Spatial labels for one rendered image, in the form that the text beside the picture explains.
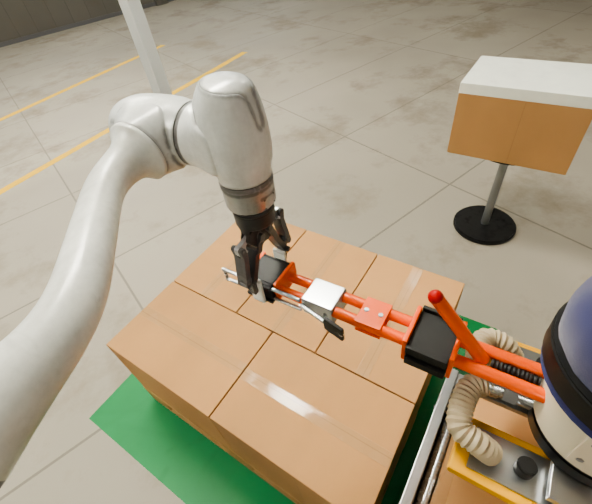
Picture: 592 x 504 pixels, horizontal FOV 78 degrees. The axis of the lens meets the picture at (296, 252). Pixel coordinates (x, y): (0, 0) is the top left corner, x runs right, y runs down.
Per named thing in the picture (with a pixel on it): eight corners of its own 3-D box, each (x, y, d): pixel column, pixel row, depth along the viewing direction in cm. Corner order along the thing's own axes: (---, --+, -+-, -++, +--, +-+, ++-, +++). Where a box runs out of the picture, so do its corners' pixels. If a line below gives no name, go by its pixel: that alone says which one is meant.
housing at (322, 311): (348, 300, 76) (347, 286, 73) (332, 325, 72) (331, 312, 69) (318, 289, 79) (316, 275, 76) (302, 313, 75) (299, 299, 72)
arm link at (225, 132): (288, 161, 62) (224, 150, 67) (274, 63, 51) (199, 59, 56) (255, 199, 55) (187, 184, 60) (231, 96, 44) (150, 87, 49)
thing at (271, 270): (297, 277, 82) (294, 261, 78) (279, 301, 78) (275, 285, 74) (267, 265, 86) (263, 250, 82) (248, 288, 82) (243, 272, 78)
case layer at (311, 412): (448, 334, 186) (465, 283, 158) (362, 547, 131) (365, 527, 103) (260, 257, 239) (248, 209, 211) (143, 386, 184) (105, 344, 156)
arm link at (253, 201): (283, 166, 61) (287, 195, 65) (241, 155, 65) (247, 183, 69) (250, 197, 56) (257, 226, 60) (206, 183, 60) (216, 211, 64)
